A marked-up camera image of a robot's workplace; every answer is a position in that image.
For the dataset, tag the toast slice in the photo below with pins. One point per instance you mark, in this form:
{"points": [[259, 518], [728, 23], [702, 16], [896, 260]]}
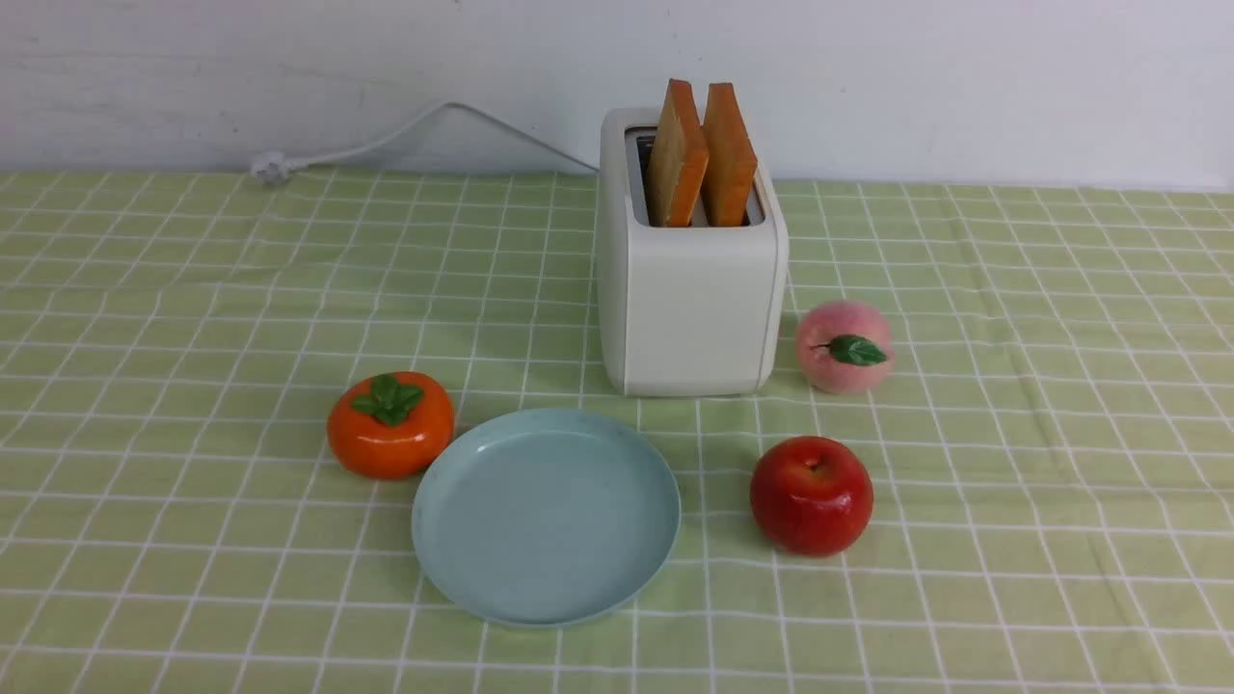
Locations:
{"points": [[730, 174], [678, 161]]}

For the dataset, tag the white two-slot toaster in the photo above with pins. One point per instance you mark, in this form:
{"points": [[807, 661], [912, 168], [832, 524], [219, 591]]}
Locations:
{"points": [[684, 312]]}

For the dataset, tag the light blue round plate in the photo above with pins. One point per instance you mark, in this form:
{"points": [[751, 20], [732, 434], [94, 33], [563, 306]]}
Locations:
{"points": [[545, 517]]}

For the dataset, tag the pink peach with leaf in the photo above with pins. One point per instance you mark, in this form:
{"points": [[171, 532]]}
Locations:
{"points": [[844, 347]]}

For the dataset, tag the orange persimmon with green calyx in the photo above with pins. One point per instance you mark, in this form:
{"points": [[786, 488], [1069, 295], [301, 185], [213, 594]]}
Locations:
{"points": [[391, 426]]}

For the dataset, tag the red apple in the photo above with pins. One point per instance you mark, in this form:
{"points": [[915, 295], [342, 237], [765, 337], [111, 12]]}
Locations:
{"points": [[811, 496]]}

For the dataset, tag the green checked tablecloth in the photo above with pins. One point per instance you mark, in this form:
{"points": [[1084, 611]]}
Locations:
{"points": [[1050, 456]]}

